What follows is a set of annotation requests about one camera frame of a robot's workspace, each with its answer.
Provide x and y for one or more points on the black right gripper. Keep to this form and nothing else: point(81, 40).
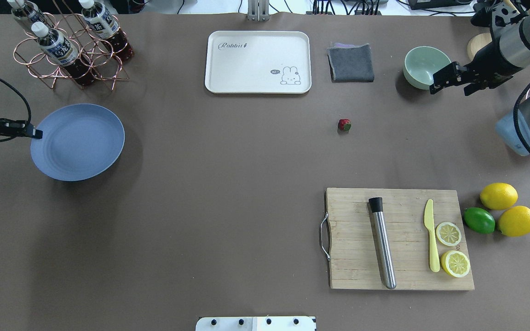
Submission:
point(487, 57)

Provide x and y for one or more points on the blue round plate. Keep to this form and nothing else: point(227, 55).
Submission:
point(79, 141)

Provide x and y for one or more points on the red strawberry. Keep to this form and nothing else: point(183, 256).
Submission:
point(344, 125)

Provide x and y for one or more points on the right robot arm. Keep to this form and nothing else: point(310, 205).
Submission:
point(514, 128)

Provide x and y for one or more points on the wooden stand with base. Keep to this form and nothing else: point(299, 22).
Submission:
point(478, 42)

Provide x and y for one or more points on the green bowl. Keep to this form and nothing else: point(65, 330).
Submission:
point(421, 63)

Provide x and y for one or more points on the front tea bottle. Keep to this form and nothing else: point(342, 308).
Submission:
point(63, 51)

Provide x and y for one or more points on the tea bottle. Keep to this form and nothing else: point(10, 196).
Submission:
point(26, 13)
point(105, 27)
point(63, 51)

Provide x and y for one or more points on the grey folded cloth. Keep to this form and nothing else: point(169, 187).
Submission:
point(351, 63)

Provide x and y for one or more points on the back left tea bottle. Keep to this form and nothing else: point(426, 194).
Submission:
point(26, 13)

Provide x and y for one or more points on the upper whole lemon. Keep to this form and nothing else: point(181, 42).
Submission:
point(498, 196)

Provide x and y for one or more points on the whole lemon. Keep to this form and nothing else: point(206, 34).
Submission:
point(515, 222)
point(498, 196)

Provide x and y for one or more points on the back right tea bottle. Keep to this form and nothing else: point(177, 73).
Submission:
point(105, 27)

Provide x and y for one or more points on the green lime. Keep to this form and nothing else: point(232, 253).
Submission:
point(479, 220)

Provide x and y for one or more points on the steel muddler black tip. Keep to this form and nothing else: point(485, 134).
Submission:
point(386, 264)

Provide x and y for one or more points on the lower whole lemon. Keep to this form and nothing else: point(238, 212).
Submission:
point(515, 222)

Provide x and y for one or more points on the upper lemon slice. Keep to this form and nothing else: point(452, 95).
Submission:
point(448, 234)

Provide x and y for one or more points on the lemon slice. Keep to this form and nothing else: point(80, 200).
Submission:
point(455, 263)
point(448, 234)

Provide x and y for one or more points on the lower lemon slice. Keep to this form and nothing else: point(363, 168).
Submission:
point(455, 263)

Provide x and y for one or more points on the yellow plastic knife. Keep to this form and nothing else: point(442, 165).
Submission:
point(429, 224)

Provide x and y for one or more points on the wooden cutting board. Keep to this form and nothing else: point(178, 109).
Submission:
point(354, 262)

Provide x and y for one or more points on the cream rabbit tray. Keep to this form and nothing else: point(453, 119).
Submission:
point(258, 62)

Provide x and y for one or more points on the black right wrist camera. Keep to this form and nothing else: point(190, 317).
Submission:
point(497, 14)

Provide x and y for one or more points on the copper wire bottle rack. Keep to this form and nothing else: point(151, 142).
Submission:
point(82, 43)

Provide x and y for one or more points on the white mount plate with bolts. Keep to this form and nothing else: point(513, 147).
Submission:
point(257, 323)

